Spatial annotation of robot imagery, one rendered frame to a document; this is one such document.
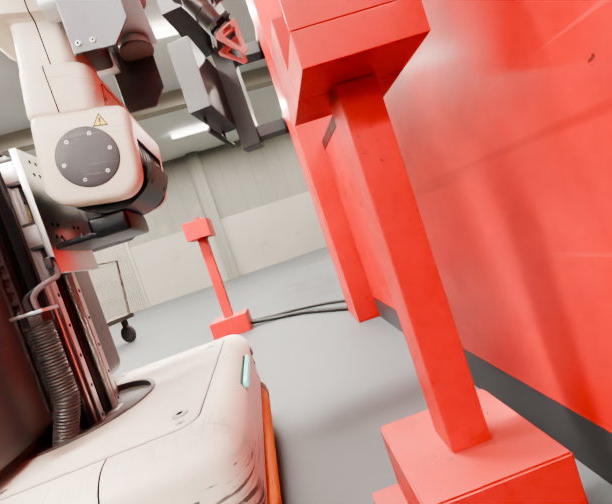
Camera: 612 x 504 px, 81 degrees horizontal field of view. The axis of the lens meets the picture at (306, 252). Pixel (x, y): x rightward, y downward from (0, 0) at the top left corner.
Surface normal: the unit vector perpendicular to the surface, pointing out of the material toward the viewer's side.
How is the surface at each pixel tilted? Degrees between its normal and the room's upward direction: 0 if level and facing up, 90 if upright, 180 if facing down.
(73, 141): 90
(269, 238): 90
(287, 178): 90
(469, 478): 0
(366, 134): 90
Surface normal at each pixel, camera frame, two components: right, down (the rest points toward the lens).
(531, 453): -0.32, -0.95
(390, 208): 0.07, 0.02
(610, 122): -0.95, 0.32
